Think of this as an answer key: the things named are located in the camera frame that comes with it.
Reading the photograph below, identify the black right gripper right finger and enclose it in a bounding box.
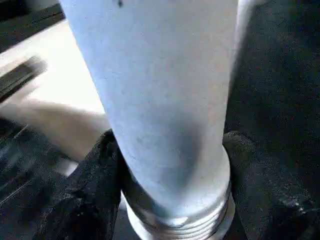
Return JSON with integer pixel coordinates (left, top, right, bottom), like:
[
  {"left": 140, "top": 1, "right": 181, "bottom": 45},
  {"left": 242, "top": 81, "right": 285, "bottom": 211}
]
[{"left": 222, "top": 131, "right": 320, "bottom": 240}]

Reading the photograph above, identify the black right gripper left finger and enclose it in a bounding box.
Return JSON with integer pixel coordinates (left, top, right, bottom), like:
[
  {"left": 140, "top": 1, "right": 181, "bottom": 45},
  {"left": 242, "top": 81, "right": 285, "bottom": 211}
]
[{"left": 32, "top": 128, "right": 126, "bottom": 240}]

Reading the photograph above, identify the black work mat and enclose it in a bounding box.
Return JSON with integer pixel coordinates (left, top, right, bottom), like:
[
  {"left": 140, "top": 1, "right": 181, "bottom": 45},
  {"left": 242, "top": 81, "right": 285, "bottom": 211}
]
[{"left": 0, "top": 0, "right": 320, "bottom": 240}]

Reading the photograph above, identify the white plastic table leg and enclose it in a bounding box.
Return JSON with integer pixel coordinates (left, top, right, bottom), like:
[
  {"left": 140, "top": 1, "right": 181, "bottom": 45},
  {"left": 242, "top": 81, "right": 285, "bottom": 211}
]
[{"left": 58, "top": 0, "right": 266, "bottom": 240}]

